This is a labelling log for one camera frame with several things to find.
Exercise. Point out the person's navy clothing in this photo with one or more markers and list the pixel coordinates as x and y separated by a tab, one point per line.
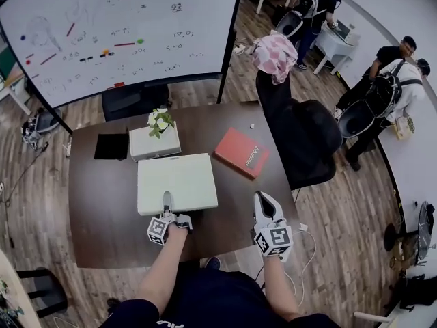
218	302

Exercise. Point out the white flower plant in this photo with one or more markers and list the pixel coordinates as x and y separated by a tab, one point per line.
159	121

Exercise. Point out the large whiteboard on black stand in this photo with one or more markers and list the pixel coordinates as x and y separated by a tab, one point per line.
136	12

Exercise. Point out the black step stool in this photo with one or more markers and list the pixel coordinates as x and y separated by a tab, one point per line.
44	292

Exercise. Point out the white item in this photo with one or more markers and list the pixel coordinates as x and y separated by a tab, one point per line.
177	179

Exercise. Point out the red whiteboard eraser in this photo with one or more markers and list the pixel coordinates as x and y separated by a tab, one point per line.
116	85

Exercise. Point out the black office chair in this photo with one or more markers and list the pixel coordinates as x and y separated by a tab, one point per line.
304	138

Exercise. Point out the person's left forearm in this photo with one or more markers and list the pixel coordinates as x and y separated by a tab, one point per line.
160	272

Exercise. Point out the black round shell pack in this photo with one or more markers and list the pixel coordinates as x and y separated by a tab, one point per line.
289	24
355	120

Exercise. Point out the red book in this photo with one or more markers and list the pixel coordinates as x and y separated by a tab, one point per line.
239	150

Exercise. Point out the black round stool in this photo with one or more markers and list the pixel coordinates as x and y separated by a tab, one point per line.
390	238

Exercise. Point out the person's blue shoe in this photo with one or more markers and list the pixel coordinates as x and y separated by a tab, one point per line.
213	262

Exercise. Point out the grey wheeled device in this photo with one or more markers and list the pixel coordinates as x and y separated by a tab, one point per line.
37	128

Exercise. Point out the white curved counter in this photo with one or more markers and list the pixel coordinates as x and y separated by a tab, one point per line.
416	169

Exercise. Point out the black bag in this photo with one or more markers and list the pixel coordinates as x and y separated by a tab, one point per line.
414	292

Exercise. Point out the grey laptop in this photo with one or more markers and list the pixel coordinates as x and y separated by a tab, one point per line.
344	31

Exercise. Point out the dark wooden table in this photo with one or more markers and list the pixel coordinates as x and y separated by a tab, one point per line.
102	217

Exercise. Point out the beige flower bag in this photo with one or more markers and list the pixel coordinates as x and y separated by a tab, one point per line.
404	128

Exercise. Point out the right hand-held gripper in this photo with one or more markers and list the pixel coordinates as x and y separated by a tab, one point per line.
273	239

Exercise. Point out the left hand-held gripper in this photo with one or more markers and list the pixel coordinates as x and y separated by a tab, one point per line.
182	222

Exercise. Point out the pink checkered cloth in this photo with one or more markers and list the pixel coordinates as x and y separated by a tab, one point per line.
274	55

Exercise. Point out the black flat square pad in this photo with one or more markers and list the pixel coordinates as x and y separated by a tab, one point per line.
111	147

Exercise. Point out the white side desk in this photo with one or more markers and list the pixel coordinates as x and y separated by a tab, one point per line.
12	91

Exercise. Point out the person's right forearm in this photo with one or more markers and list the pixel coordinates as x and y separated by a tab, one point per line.
278	285

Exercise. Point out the white round table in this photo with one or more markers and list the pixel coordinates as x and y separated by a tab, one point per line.
13	285

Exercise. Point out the small white desk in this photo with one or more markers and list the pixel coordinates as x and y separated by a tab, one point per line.
333	48

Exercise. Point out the white square box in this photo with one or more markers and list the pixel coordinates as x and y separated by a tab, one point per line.
150	147

